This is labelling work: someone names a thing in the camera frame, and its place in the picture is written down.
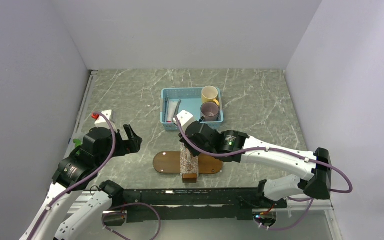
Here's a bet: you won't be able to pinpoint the brown oval wooden tray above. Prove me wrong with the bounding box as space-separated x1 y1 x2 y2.
152 151 223 175

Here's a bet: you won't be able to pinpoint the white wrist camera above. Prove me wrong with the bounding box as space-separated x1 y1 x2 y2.
91 109 117 132
173 110 196 132

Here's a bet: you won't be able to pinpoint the yellow mug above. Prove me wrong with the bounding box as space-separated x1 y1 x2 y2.
201 86 220 106

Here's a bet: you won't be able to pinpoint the green white object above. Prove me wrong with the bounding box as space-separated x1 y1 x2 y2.
72 138 82 148

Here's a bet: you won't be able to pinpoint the blue plastic basket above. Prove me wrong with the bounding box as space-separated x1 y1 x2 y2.
159 87 225 131

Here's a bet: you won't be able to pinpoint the white red toothpaste tube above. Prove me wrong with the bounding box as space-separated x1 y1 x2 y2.
166 99 181 123

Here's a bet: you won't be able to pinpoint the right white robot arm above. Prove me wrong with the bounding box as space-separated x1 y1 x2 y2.
176 121 332 208

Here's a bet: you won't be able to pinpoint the black base frame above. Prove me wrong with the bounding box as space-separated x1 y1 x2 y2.
109 187 288 223

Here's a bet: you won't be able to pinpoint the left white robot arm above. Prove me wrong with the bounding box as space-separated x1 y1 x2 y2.
21 124 143 240

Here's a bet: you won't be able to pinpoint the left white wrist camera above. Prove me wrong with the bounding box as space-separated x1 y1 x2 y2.
91 109 117 132

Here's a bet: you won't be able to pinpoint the clear acrylic toothbrush holder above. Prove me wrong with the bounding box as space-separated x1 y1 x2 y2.
180 144 199 184

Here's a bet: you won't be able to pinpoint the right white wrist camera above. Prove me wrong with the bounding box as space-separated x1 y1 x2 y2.
173 110 196 132

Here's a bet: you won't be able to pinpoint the purple mug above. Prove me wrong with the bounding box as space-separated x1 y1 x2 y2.
200 102 220 122

